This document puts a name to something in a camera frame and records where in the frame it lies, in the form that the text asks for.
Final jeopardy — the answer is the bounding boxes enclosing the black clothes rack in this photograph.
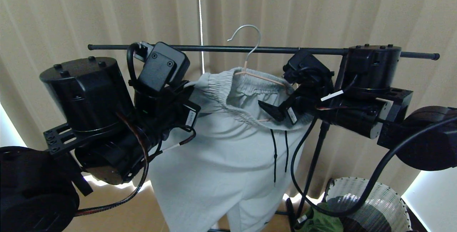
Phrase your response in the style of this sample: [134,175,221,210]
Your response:
[87,44,440,232]

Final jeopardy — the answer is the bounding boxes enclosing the pink clothes hanger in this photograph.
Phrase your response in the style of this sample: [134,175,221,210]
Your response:
[227,25,291,122]

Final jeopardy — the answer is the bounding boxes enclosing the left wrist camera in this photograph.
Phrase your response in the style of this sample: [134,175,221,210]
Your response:
[137,41,191,95]

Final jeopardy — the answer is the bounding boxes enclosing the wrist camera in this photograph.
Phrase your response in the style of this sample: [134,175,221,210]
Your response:
[283,50,335,99]
[137,41,191,95]

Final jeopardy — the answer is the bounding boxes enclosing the green garment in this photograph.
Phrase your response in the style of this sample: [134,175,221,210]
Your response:
[295,206,344,232]

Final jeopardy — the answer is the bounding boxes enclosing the pale grey shorts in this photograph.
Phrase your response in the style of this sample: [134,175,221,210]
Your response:
[146,67,315,232]

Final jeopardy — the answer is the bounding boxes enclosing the beige curtain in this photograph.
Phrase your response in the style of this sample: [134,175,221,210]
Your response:
[0,0,457,204]

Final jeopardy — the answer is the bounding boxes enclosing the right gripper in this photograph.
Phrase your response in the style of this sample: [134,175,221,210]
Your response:
[285,95,392,140]

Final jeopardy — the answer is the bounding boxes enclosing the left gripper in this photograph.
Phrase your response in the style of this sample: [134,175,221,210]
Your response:
[75,98,201,186]

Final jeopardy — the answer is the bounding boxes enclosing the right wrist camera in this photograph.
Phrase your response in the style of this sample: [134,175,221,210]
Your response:
[283,50,335,99]

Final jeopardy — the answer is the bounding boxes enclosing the white laundry basket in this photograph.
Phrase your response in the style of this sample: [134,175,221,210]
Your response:
[323,177,413,232]

